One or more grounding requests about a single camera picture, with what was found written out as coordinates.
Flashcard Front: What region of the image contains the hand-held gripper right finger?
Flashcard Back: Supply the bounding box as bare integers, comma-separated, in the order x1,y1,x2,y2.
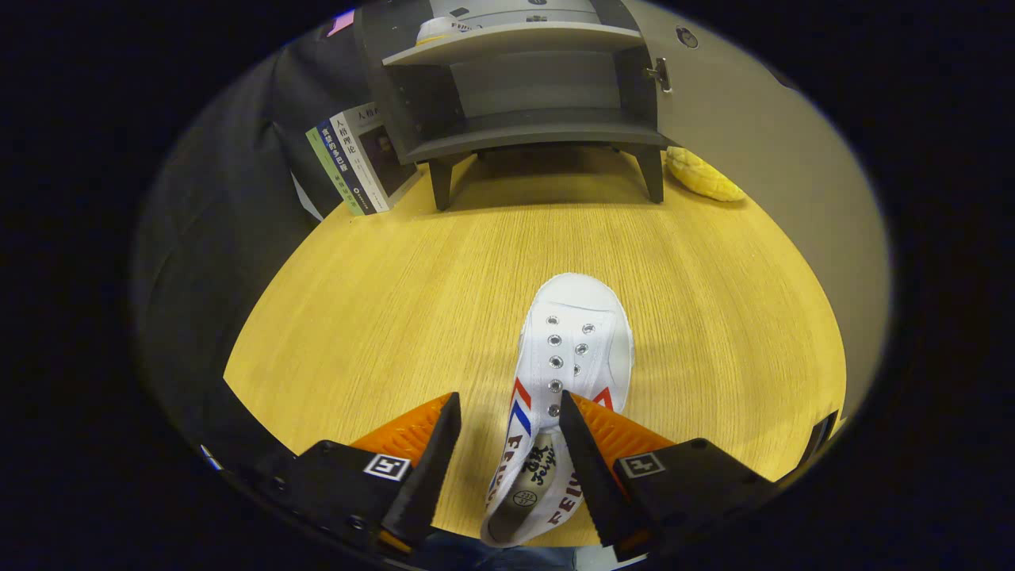
558,389,776,558

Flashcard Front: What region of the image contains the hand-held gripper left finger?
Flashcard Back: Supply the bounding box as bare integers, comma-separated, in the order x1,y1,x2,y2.
252,391,463,556

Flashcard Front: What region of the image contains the person's blue jeans leg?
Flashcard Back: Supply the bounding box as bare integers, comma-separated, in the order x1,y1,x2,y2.
412,530,580,571

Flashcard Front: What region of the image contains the green spine book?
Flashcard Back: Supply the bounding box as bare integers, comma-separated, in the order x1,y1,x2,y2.
305,123,366,217

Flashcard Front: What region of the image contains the white cover book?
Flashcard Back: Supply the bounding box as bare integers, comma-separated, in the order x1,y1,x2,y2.
329,102,421,213

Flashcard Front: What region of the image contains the blue spine book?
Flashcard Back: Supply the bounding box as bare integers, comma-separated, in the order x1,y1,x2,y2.
317,117,377,216

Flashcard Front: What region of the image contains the yellow textured toy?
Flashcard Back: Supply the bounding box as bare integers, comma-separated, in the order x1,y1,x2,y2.
665,145,746,203

